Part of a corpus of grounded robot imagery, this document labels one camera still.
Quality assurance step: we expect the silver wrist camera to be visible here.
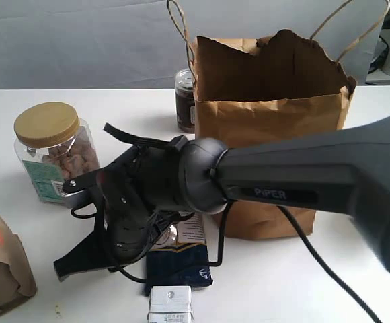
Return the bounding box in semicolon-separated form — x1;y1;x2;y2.
61;170;108;209

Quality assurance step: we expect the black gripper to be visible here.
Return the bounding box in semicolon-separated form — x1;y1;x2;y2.
54;147;181;281

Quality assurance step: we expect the brown kraft paper pouch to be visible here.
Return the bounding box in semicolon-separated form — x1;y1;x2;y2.
0;216;37;316

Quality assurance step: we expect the dark glass jar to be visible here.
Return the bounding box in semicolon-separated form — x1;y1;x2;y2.
175;69;195;133

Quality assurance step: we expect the brown paper shopping bag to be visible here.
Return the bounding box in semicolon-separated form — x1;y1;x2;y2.
166;0;390;240

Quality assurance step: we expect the clear nut jar gold lid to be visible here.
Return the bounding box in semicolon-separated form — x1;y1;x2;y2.
13;102;100;204

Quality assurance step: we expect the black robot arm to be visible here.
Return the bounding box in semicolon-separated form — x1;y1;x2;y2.
54;116;390;280

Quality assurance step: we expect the white carton box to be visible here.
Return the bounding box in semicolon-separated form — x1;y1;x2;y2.
147;286;194;323

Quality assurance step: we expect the dark noodle package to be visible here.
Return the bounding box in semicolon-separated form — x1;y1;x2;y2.
144;215;213;296

